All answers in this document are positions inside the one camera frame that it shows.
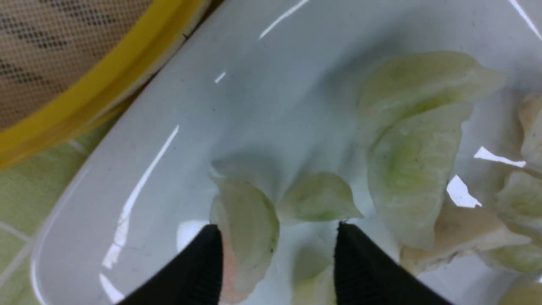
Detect bottom small green dumpling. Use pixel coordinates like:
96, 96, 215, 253
290, 242, 337, 305

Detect upper green dumpling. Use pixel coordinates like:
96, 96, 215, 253
357, 51, 508, 129

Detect green checkered tablecloth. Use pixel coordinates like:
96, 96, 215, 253
0, 119, 116, 305

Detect white square plate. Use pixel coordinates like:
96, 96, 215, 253
30, 0, 541, 305

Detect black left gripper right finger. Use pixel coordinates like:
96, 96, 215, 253
334, 222, 450, 305

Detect pale green pink dumpling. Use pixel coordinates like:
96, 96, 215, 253
210, 177, 279, 305

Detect right edge pale dumpling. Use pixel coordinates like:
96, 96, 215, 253
479, 93, 542, 273

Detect bamboo steamer basket yellow rim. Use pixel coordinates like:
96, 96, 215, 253
0, 0, 212, 170

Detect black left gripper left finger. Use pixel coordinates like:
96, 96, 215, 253
120, 225, 224, 305

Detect small green dumpling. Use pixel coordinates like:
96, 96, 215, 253
290, 242, 337, 305
277, 172, 364, 225

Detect white mesh steamer liner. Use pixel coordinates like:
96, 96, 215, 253
0, 0, 152, 130

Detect large green dumpling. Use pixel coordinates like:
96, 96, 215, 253
368, 103, 473, 250

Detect beige dumpling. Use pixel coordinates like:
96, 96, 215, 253
399, 197, 531, 276

